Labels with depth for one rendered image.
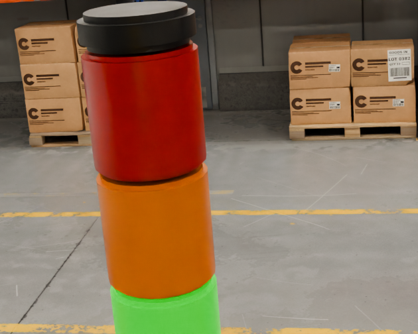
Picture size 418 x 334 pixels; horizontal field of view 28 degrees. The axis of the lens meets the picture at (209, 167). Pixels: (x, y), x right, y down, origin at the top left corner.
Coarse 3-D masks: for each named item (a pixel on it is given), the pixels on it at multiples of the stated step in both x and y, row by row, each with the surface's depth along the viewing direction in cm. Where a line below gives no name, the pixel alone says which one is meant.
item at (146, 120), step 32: (96, 64) 34; (128, 64) 33; (160, 64) 33; (192, 64) 35; (96, 96) 34; (128, 96) 34; (160, 96) 34; (192, 96) 35; (96, 128) 35; (128, 128) 34; (160, 128) 34; (192, 128) 35; (96, 160) 36; (128, 160) 34; (160, 160) 34; (192, 160) 35
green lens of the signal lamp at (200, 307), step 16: (112, 288) 39; (208, 288) 38; (112, 304) 38; (128, 304) 37; (144, 304) 37; (160, 304) 37; (176, 304) 37; (192, 304) 37; (208, 304) 38; (128, 320) 37; (144, 320) 37; (160, 320) 37; (176, 320) 37; (192, 320) 37; (208, 320) 38
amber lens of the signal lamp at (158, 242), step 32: (128, 192) 35; (160, 192) 35; (192, 192) 36; (128, 224) 36; (160, 224) 35; (192, 224) 36; (128, 256) 36; (160, 256) 36; (192, 256) 36; (128, 288) 37; (160, 288) 36; (192, 288) 37
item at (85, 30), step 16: (96, 16) 34; (112, 16) 33; (128, 16) 33; (144, 16) 33; (160, 16) 33; (176, 16) 34; (192, 16) 34; (80, 32) 34; (96, 32) 33; (112, 32) 33; (128, 32) 33; (144, 32) 33; (160, 32) 33; (176, 32) 33; (192, 32) 34; (96, 48) 34; (112, 48) 33; (128, 48) 33; (144, 48) 33; (160, 48) 33
